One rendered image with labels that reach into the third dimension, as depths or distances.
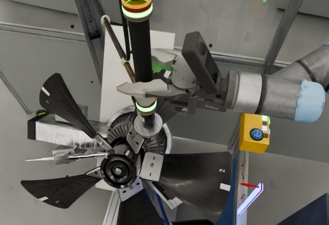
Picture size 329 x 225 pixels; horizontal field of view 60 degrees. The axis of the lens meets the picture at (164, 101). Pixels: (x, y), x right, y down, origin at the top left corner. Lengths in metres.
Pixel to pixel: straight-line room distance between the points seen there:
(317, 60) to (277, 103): 0.16
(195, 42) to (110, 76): 0.70
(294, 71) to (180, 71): 0.24
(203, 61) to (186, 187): 0.55
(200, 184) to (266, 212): 1.33
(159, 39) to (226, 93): 0.59
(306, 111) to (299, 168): 1.91
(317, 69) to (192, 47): 0.30
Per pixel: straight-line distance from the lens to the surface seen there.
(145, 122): 0.66
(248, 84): 0.52
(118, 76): 1.11
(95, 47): 1.42
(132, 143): 0.93
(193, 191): 0.95
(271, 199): 2.28
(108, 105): 1.15
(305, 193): 2.38
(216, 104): 0.56
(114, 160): 0.91
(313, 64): 0.65
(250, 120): 1.21
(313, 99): 0.54
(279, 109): 0.53
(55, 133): 1.15
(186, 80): 0.51
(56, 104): 0.98
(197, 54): 0.45
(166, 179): 0.93
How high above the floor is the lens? 2.07
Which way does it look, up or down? 56 degrees down
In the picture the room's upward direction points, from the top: straight up
